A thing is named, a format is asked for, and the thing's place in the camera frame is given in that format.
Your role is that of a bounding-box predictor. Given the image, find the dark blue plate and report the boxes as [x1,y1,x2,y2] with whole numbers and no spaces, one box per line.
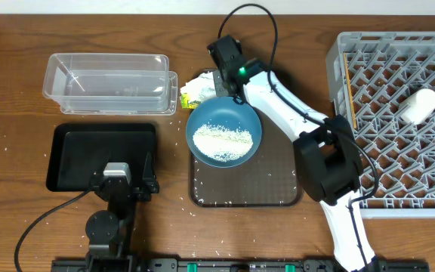
[186,97,262,168]

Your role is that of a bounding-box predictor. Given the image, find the white plastic cup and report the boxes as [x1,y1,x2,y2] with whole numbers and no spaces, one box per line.
[399,88,435,125]

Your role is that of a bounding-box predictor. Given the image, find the orange chopstick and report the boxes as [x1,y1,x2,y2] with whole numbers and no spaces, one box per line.
[343,53,357,129]

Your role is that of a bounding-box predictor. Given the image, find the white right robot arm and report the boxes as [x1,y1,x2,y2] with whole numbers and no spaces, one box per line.
[213,56,375,271]

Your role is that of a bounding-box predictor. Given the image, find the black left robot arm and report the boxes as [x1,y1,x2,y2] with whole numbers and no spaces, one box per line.
[81,153,159,272]

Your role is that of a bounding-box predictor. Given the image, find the grey dishwasher rack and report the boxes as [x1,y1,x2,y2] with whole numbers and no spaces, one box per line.
[326,32,435,218]

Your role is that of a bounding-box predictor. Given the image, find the crumpled white paper napkin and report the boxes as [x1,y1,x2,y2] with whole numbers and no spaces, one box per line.
[180,72,217,103]

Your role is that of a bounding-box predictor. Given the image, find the yellow green snack wrapper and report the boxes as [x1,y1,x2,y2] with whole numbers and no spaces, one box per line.
[180,94,201,110]

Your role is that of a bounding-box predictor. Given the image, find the black plastic tray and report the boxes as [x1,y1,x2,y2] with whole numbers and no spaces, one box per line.
[46,122,156,192]

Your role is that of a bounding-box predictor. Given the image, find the pile of white rice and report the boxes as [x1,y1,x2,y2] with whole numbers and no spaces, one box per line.
[192,124,254,162]

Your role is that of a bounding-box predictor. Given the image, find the brown serving tray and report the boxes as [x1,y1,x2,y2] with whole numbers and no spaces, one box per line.
[189,110,303,208]

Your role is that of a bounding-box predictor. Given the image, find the clear plastic bin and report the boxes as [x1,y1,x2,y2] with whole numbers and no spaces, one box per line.
[42,53,178,116]

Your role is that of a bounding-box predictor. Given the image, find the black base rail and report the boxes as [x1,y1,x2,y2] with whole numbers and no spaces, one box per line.
[50,258,431,272]

